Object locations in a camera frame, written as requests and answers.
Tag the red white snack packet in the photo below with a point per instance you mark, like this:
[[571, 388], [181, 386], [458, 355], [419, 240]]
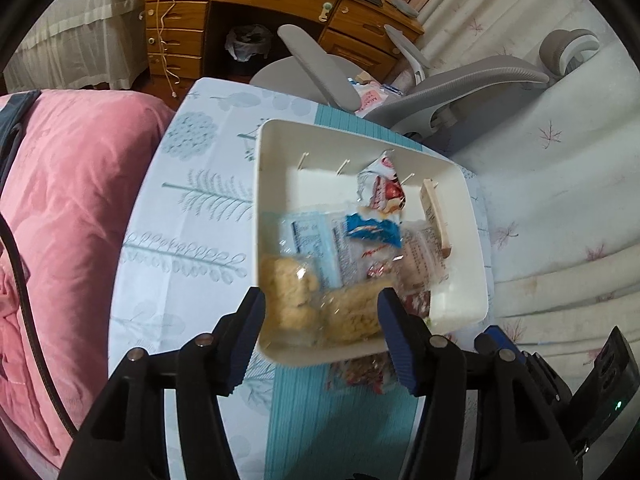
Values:
[[385, 190]]

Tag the grey office chair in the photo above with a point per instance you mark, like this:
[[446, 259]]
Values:
[[475, 85]]

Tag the white plastic tray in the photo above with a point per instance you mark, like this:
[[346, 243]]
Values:
[[320, 150]]

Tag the white lace bed skirt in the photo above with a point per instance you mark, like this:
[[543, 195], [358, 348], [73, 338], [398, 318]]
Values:
[[75, 25]]

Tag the pink blanket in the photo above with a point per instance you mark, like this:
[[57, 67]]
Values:
[[75, 210]]

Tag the trash bin with bag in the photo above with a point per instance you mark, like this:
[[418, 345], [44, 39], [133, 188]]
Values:
[[246, 42]]

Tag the light blue white snack packet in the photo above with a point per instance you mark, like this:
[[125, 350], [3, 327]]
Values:
[[310, 240]]

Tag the brown paper snack packet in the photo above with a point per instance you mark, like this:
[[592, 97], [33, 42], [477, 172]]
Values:
[[432, 210]]

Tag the pink white packet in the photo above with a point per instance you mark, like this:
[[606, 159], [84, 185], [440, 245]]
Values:
[[372, 100]]

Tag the puffed rice cracker clear bag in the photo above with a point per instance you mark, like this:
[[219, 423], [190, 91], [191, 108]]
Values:
[[287, 295]]

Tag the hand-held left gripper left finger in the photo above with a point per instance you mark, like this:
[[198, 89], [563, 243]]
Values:
[[245, 340]]

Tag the clear printed snack packet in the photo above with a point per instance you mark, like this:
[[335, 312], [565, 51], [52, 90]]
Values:
[[420, 260]]

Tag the small blue snack wrapper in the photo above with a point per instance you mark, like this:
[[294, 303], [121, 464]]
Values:
[[372, 230]]

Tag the rice bar clear packet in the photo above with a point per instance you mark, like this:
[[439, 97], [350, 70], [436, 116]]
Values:
[[350, 315]]

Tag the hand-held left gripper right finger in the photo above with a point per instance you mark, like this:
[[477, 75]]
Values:
[[400, 345]]

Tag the peanut candy packet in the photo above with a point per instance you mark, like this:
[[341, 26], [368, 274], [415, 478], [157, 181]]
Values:
[[360, 375]]

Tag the small red candy wrapper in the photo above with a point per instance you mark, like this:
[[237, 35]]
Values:
[[380, 271]]

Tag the white floral bedding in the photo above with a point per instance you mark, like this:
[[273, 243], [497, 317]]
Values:
[[550, 185]]

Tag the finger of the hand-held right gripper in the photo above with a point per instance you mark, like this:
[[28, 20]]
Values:
[[497, 340]]

